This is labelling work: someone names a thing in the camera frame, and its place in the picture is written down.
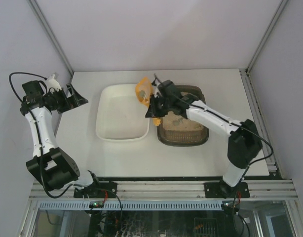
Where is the yellow plastic litter scoop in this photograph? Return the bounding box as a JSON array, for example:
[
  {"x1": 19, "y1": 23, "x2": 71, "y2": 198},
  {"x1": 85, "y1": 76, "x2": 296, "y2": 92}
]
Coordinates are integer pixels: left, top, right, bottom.
[{"x1": 135, "y1": 75, "x2": 162, "y2": 126}]

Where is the dark translucent litter box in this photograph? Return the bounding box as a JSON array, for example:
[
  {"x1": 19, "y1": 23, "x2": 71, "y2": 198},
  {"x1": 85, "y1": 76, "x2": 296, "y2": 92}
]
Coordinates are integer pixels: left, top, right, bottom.
[{"x1": 156, "y1": 83, "x2": 209, "y2": 147}]

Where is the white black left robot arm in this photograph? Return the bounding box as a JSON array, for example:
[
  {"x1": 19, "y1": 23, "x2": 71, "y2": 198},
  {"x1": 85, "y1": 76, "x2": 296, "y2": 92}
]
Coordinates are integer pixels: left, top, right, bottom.
[{"x1": 20, "y1": 79, "x2": 94, "y2": 198}]

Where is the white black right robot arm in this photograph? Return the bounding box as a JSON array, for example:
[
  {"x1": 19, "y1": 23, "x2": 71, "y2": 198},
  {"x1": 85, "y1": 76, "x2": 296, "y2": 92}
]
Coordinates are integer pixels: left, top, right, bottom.
[{"x1": 138, "y1": 78, "x2": 263, "y2": 198}]

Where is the white plastic waste bin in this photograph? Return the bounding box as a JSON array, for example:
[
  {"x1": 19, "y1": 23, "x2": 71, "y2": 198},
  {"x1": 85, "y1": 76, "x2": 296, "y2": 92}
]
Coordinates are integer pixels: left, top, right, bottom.
[{"x1": 96, "y1": 84, "x2": 150, "y2": 142}]

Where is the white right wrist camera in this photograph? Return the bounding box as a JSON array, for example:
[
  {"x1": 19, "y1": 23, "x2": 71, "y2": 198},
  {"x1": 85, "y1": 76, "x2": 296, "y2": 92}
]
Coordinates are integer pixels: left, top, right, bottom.
[{"x1": 152, "y1": 74, "x2": 161, "y2": 97}]

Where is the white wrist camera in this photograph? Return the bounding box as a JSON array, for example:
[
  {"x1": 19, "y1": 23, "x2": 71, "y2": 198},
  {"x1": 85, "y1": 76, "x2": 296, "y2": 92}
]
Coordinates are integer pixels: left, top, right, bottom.
[
  {"x1": 45, "y1": 73, "x2": 62, "y2": 91},
  {"x1": 152, "y1": 74, "x2": 161, "y2": 97}
]

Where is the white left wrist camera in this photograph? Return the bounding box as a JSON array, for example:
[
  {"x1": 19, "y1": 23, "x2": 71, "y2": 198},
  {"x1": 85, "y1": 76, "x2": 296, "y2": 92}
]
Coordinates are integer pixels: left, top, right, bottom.
[{"x1": 45, "y1": 73, "x2": 62, "y2": 91}]

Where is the black left camera cable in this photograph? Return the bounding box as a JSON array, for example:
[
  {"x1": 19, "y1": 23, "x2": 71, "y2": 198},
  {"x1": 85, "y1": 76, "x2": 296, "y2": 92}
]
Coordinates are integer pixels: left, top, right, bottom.
[{"x1": 8, "y1": 72, "x2": 76, "y2": 199}]

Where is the black camera cable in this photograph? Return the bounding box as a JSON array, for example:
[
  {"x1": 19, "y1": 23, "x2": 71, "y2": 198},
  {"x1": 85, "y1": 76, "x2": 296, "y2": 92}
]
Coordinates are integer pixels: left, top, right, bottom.
[
  {"x1": 166, "y1": 86, "x2": 274, "y2": 168},
  {"x1": 8, "y1": 72, "x2": 76, "y2": 199}
]

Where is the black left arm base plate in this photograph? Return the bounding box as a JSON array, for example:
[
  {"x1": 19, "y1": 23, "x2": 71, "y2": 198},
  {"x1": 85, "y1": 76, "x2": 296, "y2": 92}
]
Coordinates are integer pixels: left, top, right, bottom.
[{"x1": 73, "y1": 182, "x2": 117, "y2": 198}]

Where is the grey slotted cable duct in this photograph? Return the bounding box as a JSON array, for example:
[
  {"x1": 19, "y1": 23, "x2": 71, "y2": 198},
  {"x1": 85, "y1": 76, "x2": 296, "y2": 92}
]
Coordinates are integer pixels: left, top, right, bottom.
[{"x1": 38, "y1": 200, "x2": 223, "y2": 211}]

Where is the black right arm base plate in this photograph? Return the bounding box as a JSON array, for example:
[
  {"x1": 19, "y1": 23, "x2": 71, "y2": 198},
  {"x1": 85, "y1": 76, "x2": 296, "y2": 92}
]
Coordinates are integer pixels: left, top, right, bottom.
[{"x1": 204, "y1": 182, "x2": 250, "y2": 198}]

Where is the black right camera cable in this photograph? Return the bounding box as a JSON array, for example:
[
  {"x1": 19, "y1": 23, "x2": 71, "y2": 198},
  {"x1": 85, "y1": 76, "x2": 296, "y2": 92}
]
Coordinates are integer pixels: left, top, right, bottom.
[{"x1": 166, "y1": 86, "x2": 274, "y2": 168}]

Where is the aluminium front rail frame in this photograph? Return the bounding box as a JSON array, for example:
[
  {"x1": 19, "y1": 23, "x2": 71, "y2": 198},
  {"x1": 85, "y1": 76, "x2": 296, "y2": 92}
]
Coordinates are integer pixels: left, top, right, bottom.
[{"x1": 28, "y1": 180, "x2": 300, "y2": 200}]

